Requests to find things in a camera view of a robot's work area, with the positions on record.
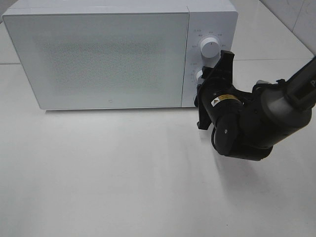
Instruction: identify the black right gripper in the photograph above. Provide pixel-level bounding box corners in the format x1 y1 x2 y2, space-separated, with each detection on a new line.
196 50 243 130

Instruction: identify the white microwave door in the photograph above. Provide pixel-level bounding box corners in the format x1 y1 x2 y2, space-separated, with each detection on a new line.
3 13 188 110

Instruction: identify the white microwave oven body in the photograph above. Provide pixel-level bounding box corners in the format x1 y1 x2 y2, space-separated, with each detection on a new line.
2 0 238 109

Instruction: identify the white adjacent table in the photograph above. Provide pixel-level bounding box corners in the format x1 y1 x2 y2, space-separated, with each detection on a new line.
231 0 313 61

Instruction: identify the white microwave knob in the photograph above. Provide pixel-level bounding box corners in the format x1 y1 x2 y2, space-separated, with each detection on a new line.
200 36 220 58
195 70 204 85

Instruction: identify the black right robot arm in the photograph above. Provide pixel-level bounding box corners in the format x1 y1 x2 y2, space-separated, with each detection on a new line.
195 50 316 161

